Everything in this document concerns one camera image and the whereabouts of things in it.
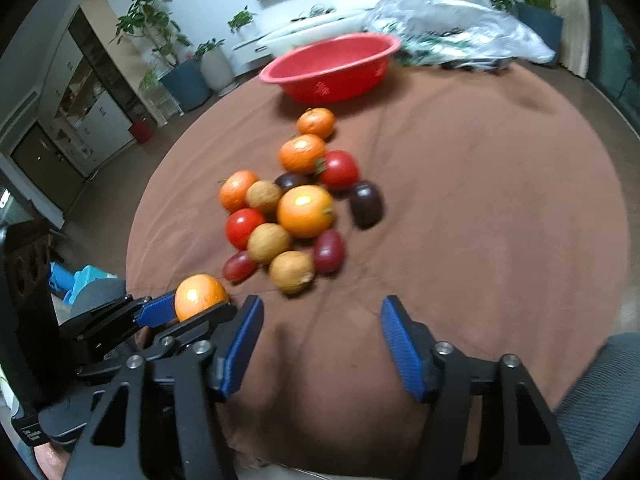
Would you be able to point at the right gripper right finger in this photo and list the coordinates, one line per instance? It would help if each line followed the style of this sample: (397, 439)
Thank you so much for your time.
(410, 345)

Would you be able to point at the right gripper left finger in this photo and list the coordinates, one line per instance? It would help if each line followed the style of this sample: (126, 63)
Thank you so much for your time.
(235, 345)

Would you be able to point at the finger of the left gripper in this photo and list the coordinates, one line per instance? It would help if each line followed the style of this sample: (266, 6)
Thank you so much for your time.
(176, 338)
(158, 311)

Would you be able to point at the red plum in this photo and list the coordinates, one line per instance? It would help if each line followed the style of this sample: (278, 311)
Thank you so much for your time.
(329, 252)
(239, 267)

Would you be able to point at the tan round fruit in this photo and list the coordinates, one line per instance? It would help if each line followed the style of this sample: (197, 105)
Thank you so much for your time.
(263, 196)
(268, 241)
(292, 271)

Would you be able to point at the red tomato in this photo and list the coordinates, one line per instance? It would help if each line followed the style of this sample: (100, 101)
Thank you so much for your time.
(240, 225)
(337, 171)

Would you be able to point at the dark purple plum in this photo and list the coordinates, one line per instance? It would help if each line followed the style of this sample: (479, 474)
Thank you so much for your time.
(366, 204)

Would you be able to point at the large orange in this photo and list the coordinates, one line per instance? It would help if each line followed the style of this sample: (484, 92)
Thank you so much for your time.
(300, 155)
(306, 211)

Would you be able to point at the small orange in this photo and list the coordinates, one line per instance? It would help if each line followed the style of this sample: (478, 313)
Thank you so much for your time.
(318, 121)

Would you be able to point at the blue plastic stool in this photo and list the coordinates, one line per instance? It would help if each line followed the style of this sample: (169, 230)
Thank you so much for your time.
(71, 284)

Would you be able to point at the brown tablecloth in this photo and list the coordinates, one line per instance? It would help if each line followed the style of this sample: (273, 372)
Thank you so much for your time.
(504, 230)

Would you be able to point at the red bin on floor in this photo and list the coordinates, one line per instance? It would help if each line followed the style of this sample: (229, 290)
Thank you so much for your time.
(141, 131)

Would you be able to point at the grey chair seat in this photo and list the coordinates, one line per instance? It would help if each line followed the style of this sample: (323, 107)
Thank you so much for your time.
(599, 416)

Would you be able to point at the white shelving cabinet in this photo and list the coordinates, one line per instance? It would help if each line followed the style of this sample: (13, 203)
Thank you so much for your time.
(90, 97)

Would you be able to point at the plant white pot left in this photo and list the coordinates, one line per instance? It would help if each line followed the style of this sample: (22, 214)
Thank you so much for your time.
(215, 67)

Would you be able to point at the red plastic basin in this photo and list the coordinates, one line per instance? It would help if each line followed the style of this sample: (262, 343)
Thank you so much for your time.
(333, 70)

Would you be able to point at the white tv cabinet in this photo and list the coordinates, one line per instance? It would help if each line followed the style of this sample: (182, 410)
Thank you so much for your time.
(249, 55)

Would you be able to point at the white plastic basin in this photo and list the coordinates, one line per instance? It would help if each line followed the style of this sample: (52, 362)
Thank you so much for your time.
(311, 30)

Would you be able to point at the tall plant blue pot left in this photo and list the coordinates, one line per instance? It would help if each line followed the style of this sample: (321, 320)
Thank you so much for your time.
(151, 23)

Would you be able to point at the tall plant blue pot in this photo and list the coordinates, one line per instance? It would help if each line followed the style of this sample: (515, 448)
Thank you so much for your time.
(537, 5)
(151, 23)

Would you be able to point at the small plant on cabinet left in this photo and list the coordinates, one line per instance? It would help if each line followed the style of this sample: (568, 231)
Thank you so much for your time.
(243, 24)

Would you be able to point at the clear plastic bag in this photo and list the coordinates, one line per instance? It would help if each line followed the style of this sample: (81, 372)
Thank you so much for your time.
(456, 34)

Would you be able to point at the tall plant blue pot right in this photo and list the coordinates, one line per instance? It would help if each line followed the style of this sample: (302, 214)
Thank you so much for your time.
(537, 5)

